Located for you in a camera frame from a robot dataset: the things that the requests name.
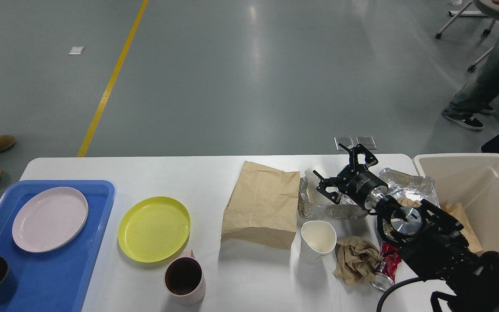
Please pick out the pink mug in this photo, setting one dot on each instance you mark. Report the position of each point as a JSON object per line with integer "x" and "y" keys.
{"x": 184, "y": 279}

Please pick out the crumpled foil sheet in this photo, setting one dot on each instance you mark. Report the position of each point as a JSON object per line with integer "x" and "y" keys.
{"x": 412, "y": 187}

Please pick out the crumpled brown paper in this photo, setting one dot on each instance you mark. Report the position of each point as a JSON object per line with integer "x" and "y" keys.
{"x": 357, "y": 260}

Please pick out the brown paper in bin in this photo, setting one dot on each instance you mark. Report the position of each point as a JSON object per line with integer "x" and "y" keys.
{"x": 457, "y": 211}

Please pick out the red wrapper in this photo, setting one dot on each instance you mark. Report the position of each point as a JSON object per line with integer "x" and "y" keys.
{"x": 391, "y": 259}

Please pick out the blue plastic tray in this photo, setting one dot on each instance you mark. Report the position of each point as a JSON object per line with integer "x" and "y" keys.
{"x": 55, "y": 281}

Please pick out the beige plastic bin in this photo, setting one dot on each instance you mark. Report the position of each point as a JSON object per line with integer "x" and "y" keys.
{"x": 471, "y": 179}

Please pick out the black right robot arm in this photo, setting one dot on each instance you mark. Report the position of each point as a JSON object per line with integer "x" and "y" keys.
{"x": 430, "y": 241}

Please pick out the white floor marker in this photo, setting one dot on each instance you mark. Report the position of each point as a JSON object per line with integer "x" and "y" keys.
{"x": 76, "y": 50}

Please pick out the metal can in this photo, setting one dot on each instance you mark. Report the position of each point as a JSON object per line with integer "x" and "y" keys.
{"x": 381, "y": 281}

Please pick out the aluminium foil tray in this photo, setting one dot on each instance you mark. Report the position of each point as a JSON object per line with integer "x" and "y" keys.
{"x": 308, "y": 209}

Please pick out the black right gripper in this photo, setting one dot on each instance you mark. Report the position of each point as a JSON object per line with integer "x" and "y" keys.
{"x": 365, "y": 189}

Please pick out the pink plate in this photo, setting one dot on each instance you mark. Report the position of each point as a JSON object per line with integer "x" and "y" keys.
{"x": 50, "y": 220}

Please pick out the metal floor socket plates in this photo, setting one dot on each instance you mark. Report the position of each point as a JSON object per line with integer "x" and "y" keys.
{"x": 349, "y": 142}

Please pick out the yellow plate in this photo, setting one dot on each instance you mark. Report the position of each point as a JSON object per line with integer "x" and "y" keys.
{"x": 154, "y": 229}

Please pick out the brown paper bag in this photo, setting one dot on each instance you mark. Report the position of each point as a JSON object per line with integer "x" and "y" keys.
{"x": 262, "y": 207}

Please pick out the white paper cup in tray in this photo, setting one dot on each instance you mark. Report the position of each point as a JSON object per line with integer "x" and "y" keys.
{"x": 313, "y": 180}

